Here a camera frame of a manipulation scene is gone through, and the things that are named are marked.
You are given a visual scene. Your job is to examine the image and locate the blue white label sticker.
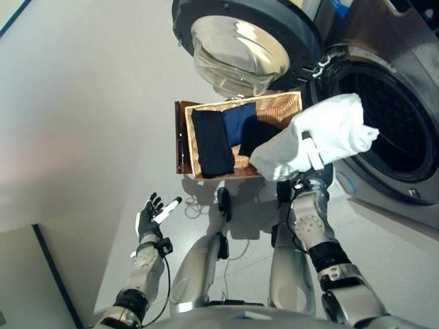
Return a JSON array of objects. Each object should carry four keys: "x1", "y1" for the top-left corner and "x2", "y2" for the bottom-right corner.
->
[{"x1": 328, "y1": 0, "x2": 357, "y2": 12}]

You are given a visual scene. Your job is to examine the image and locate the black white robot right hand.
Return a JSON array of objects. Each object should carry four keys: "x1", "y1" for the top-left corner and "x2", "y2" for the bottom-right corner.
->
[{"x1": 290, "y1": 131, "x2": 332, "y2": 192}]

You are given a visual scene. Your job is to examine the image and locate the long black folded garment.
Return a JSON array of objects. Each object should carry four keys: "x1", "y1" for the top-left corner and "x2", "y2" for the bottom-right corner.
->
[{"x1": 191, "y1": 110, "x2": 236, "y2": 179}]

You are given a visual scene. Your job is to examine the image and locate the blue folded garment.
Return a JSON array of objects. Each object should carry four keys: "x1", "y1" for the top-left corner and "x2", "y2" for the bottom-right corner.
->
[{"x1": 222, "y1": 102, "x2": 258, "y2": 147}]

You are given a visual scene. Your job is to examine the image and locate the grey front-load washing machine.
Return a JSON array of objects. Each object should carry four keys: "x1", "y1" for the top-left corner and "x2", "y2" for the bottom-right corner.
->
[{"x1": 301, "y1": 0, "x2": 439, "y2": 237}]

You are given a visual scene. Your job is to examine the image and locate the round glass washer door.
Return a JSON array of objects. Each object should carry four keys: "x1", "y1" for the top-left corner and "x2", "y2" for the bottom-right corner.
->
[{"x1": 171, "y1": 0, "x2": 325, "y2": 100}]

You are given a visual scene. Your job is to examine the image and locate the silver robot right leg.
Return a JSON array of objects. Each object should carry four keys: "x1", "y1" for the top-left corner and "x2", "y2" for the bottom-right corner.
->
[{"x1": 269, "y1": 181, "x2": 318, "y2": 318}]

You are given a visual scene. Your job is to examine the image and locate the brown acrylic stand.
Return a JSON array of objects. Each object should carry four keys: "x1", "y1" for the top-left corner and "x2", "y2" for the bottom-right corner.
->
[{"x1": 174, "y1": 99, "x2": 193, "y2": 175}]

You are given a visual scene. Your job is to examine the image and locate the black object at left edge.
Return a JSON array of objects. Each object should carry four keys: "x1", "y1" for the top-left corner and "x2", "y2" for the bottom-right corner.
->
[{"x1": 169, "y1": 186, "x2": 233, "y2": 315}]

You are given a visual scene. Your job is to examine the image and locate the thin floor cable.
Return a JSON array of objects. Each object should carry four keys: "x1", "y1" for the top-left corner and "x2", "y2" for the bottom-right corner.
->
[{"x1": 185, "y1": 197, "x2": 211, "y2": 219}]

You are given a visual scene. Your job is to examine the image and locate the grey flat board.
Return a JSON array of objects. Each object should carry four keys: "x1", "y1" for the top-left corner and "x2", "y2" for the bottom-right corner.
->
[{"x1": 0, "y1": 222, "x2": 85, "y2": 329}]

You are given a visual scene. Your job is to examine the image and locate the black white robot left hand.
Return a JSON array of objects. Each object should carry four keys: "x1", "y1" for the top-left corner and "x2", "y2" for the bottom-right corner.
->
[{"x1": 136, "y1": 192, "x2": 182, "y2": 241}]

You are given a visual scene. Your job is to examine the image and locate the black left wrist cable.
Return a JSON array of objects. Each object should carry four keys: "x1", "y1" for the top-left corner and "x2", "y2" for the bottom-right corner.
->
[{"x1": 142, "y1": 253, "x2": 172, "y2": 326}]

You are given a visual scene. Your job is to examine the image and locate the white garment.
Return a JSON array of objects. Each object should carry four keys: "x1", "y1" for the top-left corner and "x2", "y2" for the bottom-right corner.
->
[{"x1": 249, "y1": 93, "x2": 380, "y2": 182}]

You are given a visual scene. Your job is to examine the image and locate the rectangular wicker laundry basket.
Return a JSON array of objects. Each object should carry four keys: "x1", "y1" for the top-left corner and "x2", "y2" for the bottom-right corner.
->
[{"x1": 184, "y1": 90, "x2": 305, "y2": 181}]

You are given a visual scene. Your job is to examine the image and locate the grey robot torso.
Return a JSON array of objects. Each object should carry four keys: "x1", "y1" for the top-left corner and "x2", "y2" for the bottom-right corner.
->
[{"x1": 137, "y1": 304, "x2": 344, "y2": 329}]

